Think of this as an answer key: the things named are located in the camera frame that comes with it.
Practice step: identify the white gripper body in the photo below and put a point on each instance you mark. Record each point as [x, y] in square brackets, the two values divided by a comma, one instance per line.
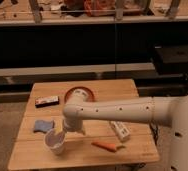
[73, 126]

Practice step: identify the white ceramic cup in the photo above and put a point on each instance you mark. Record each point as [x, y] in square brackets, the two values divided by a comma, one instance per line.
[55, 141]

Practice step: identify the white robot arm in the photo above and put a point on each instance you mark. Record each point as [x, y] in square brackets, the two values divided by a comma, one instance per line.
[166, 111]

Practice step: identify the orange ceramic bowl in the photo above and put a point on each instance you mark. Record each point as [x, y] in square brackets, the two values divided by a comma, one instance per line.
[85, 92]

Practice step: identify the blue sponge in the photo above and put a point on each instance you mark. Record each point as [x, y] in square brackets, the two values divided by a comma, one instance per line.
[43, 126]

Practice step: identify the wooden table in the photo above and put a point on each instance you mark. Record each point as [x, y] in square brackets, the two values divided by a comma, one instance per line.
[30, 152]

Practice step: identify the orange toy carrot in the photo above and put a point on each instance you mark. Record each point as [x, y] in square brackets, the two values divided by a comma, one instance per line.
[107, 146]

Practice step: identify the white glue bottle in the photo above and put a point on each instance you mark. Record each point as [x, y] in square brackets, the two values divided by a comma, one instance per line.
[120, 130]

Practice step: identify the black box on shelf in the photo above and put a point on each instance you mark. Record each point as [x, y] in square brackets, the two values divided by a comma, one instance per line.
[171, 59]

